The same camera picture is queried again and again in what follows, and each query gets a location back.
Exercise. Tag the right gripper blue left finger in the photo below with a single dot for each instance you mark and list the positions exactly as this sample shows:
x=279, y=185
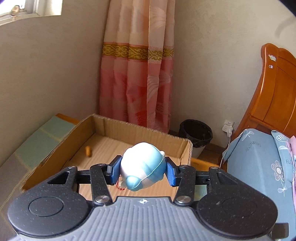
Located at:
x=103, y=175

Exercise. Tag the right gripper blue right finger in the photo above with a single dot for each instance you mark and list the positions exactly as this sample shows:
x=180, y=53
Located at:
x=183, y=177

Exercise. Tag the white and blue plush toy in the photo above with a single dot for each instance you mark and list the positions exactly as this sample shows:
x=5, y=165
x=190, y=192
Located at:
x=142, y=166

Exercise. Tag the small orange object in box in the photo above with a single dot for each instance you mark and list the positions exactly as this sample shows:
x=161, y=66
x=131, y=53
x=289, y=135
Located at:
x=88, y=151

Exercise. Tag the open cardboard box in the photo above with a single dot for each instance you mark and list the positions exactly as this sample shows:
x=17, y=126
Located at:
x=107, y=138

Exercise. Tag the black waste bin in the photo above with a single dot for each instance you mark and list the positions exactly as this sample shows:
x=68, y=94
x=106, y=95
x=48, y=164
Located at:
x=198, y=133

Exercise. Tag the blue floral bed sheet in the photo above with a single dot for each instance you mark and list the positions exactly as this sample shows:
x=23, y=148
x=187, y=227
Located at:
x=263, y=162

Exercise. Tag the grey and teal checked mat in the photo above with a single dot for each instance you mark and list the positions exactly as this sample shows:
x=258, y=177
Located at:
x=26, y=157

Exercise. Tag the wooden bed headboard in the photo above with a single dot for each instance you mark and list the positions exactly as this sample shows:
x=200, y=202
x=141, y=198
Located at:
x=272, y=106

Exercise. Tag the pink floral quilt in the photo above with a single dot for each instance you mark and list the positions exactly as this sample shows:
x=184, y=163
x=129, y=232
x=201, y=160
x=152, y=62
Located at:
x=291, y=145

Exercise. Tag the pink patterned curtain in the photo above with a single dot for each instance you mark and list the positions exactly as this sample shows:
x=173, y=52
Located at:
x=137, y=63

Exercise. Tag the white wall charger plug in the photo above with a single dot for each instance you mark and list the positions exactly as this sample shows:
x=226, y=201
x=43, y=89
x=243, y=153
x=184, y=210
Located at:
x=228, y=127

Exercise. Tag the window frame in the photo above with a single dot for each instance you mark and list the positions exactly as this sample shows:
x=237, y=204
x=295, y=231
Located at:
x=13, y=10

